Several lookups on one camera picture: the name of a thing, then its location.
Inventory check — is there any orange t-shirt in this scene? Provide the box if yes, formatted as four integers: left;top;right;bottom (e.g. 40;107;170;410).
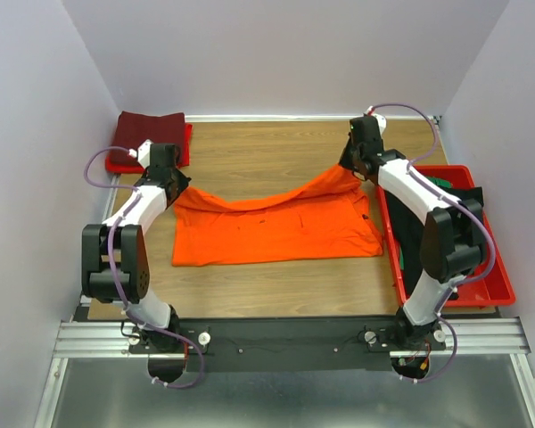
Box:
171;165;383;267

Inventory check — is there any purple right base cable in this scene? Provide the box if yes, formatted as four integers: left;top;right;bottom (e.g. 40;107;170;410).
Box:
399;318;458;384

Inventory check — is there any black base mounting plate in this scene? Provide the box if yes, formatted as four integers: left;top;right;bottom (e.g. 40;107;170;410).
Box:
127;316;446;382

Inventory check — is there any green t-shirt in bin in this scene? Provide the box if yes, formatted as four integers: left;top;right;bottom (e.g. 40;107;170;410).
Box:
427;177;453;188

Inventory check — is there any red t-shirt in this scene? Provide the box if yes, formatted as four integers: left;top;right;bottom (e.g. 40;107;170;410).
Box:
104;123;193;174

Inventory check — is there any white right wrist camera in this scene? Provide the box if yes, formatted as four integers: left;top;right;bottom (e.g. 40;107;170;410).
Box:
370;112;387;135

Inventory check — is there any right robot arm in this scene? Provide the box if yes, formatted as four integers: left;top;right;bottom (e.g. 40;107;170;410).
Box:
339;113;496;350

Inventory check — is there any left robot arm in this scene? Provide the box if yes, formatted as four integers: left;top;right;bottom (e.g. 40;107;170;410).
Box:
81;140;190;353

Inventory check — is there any black t-shirt in bin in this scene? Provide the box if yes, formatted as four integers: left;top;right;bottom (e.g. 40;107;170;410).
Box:
383;185;486;300

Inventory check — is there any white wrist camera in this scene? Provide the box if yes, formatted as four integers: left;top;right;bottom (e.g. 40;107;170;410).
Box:
128;139;152;169
370;112;387;135

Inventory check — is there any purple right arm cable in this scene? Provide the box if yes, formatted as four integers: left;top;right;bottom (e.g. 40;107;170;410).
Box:
367;103;497;320

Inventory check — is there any maroon t-shirt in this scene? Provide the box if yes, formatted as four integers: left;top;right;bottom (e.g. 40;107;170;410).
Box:
108;111;186;166

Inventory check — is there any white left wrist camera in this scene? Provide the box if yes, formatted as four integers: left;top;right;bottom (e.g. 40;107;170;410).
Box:
128;139;152;169

